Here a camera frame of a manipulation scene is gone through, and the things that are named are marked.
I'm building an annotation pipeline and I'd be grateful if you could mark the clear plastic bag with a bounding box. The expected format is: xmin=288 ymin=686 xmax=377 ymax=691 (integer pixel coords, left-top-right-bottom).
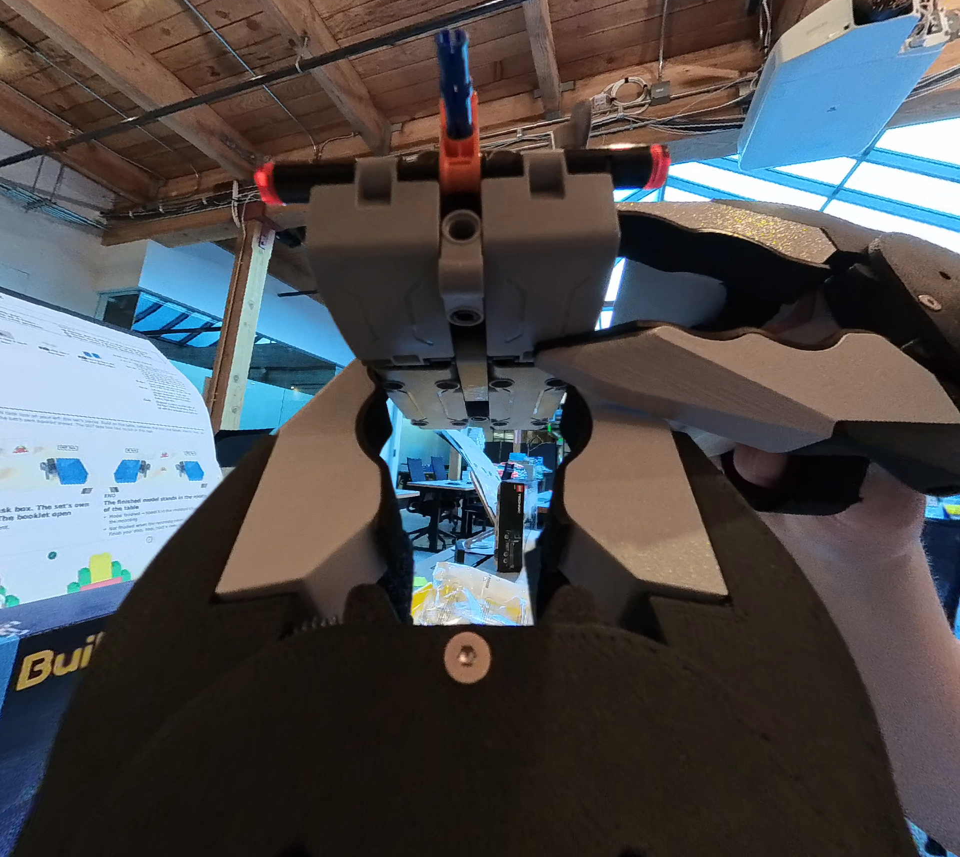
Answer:
xmin=412 ymin=560 xmax=534 ymax=626

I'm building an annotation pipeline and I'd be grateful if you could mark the leaning white board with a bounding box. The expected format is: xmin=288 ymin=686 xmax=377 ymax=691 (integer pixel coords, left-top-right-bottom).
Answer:
xmin=442 ymin=428 xmax=504 ymax=507

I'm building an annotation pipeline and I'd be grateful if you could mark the blue robot kit box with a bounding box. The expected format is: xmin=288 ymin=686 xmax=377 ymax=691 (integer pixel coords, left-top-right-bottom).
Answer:
xmin=0 ymin=575 xmax=136 ymax=857

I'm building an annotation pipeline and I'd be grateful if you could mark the person's right forearm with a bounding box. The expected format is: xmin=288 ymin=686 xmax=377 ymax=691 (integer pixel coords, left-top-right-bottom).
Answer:
xmin=795 ymin=557 xmax=960 ymax=851

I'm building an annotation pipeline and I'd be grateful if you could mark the white ceiling projector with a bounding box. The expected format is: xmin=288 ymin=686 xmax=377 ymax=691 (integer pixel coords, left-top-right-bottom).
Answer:
xmin=737 ymin=0 xmax=950 ymax=172

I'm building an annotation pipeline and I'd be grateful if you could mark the instruction poster on wooden board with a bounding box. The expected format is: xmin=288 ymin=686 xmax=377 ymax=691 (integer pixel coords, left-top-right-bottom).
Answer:
xmin=0 ymin=287 xmax=224 ymax=607

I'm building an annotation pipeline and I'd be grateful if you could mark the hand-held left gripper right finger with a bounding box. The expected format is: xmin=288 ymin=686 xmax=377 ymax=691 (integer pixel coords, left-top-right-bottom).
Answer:
xmin=532 ymin=387 xmax=729 ymax=623

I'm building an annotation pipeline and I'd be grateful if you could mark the grey building block robot model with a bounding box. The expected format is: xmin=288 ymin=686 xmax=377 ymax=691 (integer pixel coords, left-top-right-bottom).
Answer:
xmin=253 ymin=28 xmax=671 ymax=432

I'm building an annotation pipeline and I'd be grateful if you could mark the black product box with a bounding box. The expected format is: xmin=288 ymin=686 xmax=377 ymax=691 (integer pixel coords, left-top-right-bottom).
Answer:
xmin=495 ymin=482 xmax=531 ymax=573

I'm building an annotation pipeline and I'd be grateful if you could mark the person's right hand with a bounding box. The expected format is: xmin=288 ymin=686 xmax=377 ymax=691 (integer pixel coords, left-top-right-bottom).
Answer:
xmin=732 ymin=443 xmax=928 ymax=574

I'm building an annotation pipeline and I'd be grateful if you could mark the wooden office desk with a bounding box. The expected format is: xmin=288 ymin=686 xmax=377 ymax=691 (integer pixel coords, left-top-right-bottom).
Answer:
xmin=393 ymin=478 xmax=481 ymax=552

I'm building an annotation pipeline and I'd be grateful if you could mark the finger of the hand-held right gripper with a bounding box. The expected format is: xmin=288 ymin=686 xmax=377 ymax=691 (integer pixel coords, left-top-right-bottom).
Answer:
xmin=615 ymin=200 xmax=838 ymax=330
xmin=535 ymin=321 xmax=960 ymax=455

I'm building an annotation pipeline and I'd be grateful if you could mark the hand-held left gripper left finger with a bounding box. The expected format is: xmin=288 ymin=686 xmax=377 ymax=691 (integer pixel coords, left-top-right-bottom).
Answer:
xmin=216 ymin=362 xmax=414 ymax=621

